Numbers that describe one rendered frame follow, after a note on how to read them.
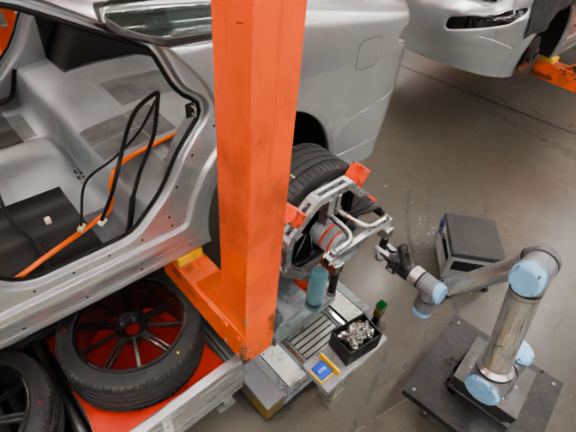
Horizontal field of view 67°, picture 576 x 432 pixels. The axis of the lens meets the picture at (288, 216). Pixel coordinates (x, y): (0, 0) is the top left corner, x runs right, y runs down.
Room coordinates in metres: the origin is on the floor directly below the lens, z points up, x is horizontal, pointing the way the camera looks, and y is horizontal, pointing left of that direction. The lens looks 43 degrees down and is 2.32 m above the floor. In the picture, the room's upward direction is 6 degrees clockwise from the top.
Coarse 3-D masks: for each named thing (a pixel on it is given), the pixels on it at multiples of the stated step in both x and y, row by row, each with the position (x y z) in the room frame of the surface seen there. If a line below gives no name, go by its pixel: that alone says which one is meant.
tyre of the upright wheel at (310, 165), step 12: (300, 144) 1.73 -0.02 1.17; (312, 144) 1.77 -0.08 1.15; (300, 156) 1.63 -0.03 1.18; (312, 156) 1.63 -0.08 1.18; (324, 156) 1.66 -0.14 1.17; (336, 156) 1.75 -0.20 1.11; (300, 168) 1.54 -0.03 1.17; (312, 168) 1.55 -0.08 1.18; (324, 168) 1.55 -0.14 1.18; (336, 168) 1.59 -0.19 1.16; (300, 180) 1.47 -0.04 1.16; (312, 180) 1.49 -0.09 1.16; (324, 180) 1.54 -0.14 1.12; (288, 192) 1.43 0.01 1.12; (300, 192) 1.43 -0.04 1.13; (300, 264) 1.49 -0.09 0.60
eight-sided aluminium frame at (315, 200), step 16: (320, 192) 1.46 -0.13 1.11; (336, 192) 1.48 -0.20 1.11; (352, 192) 1.57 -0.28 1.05; (304, 208) 1.40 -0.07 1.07; (352, 208) 1.68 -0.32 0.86; (304, 224) 1.35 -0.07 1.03; (352, 224) 1.66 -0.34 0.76; (288, 240) 1.29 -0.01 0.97; (288, 256) 1.30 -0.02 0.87; (320, 256) 1.54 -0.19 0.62; (288, 272) 1.30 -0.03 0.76; (304, 272) 1.42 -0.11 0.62
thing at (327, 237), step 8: (320, 224) 1.49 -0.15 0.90; (328, 224) 1.48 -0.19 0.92; (312, 232) 1.47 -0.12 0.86; (320, 232) 1.44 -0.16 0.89; (328, 232) 1.43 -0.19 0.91; (336, 232) 1.43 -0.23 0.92; (344, 232) 1.43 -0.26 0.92; (320, 240) 1.42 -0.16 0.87; (328, 240) 1.40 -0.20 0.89; (336, 240) 1.39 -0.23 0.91; (344, 240) 1.39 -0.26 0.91; (328, 248) 1.38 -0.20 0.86; (344, 256) 1.35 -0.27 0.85; (352, 256) 1.39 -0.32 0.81
